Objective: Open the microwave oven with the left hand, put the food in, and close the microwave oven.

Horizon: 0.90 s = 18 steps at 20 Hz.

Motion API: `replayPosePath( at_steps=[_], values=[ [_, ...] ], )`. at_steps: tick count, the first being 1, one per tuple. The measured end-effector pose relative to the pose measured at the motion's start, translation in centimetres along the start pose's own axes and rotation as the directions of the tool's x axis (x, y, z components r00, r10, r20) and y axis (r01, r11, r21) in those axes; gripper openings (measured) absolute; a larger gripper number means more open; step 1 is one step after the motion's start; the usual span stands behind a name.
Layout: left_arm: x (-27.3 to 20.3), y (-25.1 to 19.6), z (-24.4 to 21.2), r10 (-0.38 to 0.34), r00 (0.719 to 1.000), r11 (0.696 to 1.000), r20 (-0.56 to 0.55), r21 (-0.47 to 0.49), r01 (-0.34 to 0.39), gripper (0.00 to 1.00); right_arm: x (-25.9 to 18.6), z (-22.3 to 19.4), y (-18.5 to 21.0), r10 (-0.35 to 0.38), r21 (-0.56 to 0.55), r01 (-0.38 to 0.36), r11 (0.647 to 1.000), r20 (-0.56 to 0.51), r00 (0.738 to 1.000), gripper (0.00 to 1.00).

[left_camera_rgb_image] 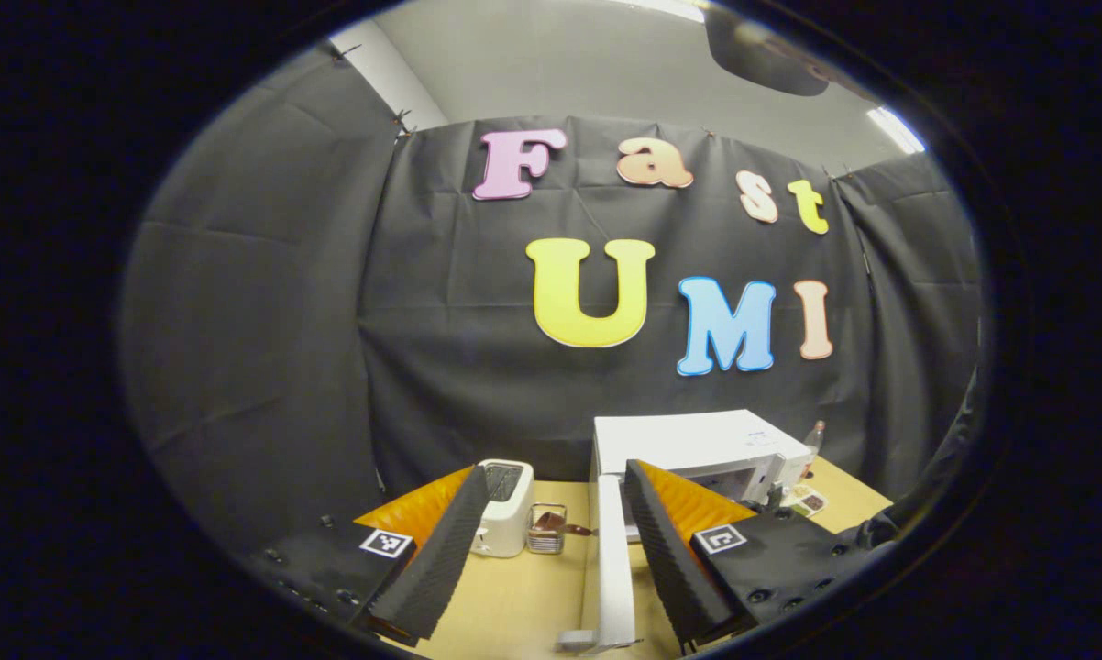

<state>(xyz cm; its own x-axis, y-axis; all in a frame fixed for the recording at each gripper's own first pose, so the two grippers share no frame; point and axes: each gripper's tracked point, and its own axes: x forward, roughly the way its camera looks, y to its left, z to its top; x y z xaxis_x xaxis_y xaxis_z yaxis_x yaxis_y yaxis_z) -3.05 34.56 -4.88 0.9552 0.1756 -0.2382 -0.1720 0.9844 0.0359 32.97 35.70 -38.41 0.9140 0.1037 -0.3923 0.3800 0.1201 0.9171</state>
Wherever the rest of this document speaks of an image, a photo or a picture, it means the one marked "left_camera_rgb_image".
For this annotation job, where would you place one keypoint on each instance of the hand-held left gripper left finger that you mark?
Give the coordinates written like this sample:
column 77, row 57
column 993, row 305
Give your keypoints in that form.
column 441, row 568

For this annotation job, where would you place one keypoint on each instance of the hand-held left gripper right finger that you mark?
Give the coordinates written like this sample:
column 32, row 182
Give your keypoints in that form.
column 666, row 568

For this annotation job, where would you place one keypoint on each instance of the white microwave oven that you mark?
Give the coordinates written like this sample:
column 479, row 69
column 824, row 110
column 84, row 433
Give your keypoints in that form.
column 688, row 440

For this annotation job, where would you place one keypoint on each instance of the white toaster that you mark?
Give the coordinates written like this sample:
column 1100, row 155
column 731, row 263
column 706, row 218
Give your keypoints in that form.
column 510, row 513

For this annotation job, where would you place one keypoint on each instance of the brown wooden spoon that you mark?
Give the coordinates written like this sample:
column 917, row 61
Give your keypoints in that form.
column 577, row 530

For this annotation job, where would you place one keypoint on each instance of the metal mesh utensil holder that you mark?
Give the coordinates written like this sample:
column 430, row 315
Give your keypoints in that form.
column 546, row 541

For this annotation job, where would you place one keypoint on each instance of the divided plate of beans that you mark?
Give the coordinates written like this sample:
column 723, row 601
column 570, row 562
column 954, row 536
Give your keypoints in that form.
column 809, row 501

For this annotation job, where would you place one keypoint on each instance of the clear plastic water bottle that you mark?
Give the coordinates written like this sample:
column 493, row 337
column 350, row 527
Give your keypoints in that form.
column 815, row 440

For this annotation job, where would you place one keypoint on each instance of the black backdrop cloth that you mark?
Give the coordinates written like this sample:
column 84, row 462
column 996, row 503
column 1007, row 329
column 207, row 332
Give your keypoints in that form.
column 441, row 321

